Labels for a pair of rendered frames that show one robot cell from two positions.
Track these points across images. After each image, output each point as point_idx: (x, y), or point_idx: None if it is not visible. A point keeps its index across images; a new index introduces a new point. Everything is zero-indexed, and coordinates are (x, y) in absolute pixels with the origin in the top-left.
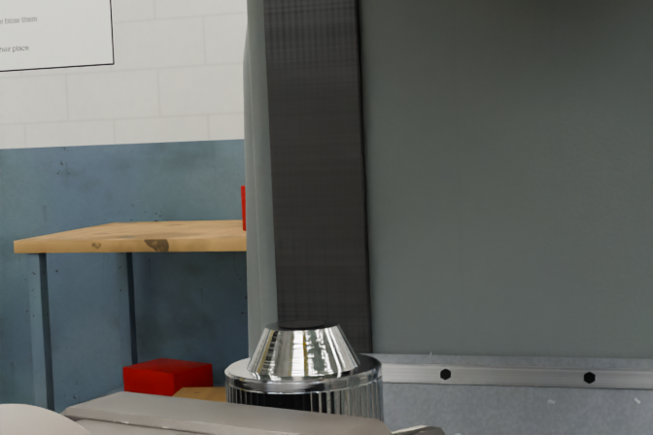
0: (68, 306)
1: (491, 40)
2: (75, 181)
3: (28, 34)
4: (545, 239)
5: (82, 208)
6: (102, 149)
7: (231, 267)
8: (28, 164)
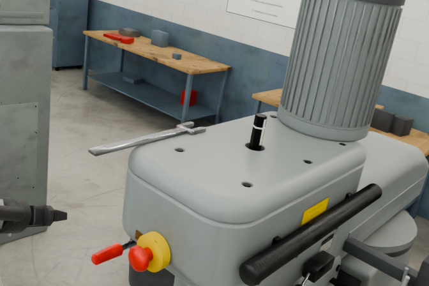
0: (268, 107)
1: None
2: (281, 67)
3: (278, 11)
4: None
5: (280, 76)
6: None
7: None
8: (267, 56)
